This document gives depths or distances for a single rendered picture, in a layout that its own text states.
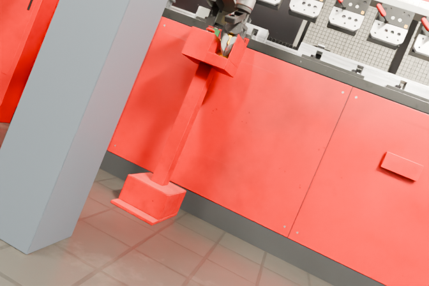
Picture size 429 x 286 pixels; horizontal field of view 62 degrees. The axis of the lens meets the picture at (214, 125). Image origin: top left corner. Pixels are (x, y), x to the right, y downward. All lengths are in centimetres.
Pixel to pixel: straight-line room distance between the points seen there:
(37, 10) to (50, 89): 120
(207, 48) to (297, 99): 48
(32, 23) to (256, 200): 143
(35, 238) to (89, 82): 40
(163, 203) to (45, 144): 64
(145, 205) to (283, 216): 61
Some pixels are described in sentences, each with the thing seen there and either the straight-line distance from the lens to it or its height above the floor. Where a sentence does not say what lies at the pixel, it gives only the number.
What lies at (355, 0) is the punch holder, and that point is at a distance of 192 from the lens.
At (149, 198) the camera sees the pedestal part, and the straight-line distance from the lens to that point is 149.
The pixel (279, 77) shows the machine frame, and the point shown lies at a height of 75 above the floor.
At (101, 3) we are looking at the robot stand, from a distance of 95.
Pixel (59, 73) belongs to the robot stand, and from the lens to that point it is 96.
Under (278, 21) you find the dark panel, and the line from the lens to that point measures 245.
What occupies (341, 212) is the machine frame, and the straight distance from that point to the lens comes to 170.
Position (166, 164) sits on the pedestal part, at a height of 21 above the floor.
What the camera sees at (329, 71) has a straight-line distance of 170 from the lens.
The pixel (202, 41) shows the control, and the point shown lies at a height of 74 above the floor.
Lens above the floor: 50
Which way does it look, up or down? 2 degrees down
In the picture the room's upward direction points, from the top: 23 degrees clockwise
